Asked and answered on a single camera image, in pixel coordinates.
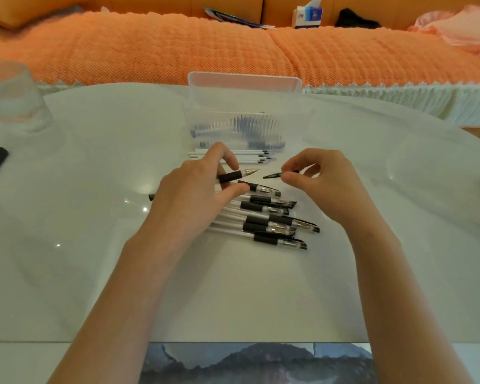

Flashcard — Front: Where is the person's right hand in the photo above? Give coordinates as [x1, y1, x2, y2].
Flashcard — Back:
[281, 148, 389, 238]

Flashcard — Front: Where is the person's left hand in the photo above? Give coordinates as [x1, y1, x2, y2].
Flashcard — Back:
[135, 142, 251, 256]

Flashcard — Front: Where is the black-grip gel pen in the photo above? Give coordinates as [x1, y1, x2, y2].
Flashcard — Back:
[149, 169, 261, 201]

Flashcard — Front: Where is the person's left forearm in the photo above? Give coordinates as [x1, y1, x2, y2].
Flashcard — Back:
[46, 235, 193, 384]

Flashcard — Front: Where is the person's right forearm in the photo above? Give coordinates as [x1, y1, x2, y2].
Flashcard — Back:
[346, 225, 476, 384]

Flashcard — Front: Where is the row of white pens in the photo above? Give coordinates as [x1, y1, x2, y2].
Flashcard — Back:
[189, 149, 277, 165]

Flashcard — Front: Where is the pile of capped gel pens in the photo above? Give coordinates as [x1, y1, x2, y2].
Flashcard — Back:
[208, 181, 321, 251]

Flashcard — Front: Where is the bundle of boxed pens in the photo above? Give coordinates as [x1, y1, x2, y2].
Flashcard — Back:
[191, 112, 286, 150]

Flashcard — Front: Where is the clear plastic storage box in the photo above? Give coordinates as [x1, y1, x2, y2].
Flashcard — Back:
[184, 71, 317, 151]

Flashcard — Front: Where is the orange quilted sofa cover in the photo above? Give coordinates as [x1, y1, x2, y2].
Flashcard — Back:
[0, 12, 301, 92]
[268, 26, 480, 127]

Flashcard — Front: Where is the white and blue tissue box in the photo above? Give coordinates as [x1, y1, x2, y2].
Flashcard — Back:
[292, 0, 324, 29]

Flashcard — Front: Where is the black cloth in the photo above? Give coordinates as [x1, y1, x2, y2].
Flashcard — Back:
[335, 8, 382, 29]

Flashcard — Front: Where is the blue booklet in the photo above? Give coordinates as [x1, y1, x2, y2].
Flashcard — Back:
[203, 8, 277, 30]

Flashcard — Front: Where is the dark marbled rug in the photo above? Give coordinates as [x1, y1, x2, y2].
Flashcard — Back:
[139, 342, 377, 384]

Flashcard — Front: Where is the orange sofa backrest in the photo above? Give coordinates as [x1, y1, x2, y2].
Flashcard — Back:
[76, 0, 480, 30]

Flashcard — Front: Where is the pink cloth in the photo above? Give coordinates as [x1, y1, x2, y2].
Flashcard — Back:
[408, 5, 480, 63]

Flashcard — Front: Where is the clear drinking glass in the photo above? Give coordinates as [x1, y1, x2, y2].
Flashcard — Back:
[0, 61, 54, 134]

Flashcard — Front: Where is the orange pillow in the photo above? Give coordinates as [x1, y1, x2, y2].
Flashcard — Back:
[0, 0, 89, 29]

